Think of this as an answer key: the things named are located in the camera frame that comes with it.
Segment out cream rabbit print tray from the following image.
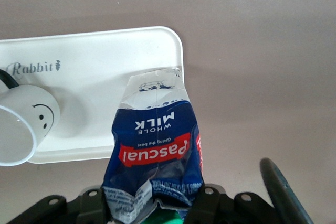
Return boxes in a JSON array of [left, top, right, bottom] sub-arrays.
[[0, 26, 184, 165]]

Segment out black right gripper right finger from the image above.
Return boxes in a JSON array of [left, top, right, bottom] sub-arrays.
[[183, 184, 276, 224]]

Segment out blue milk carton green cap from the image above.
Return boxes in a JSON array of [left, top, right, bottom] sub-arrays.
[[101, 67, 205, 224]]

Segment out white smiley cup black handle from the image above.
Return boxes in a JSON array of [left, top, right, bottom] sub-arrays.
[[0, 68, 61, 167]]

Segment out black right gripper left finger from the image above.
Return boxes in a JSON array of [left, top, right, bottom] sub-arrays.
[[0, 187, 111, 224]]

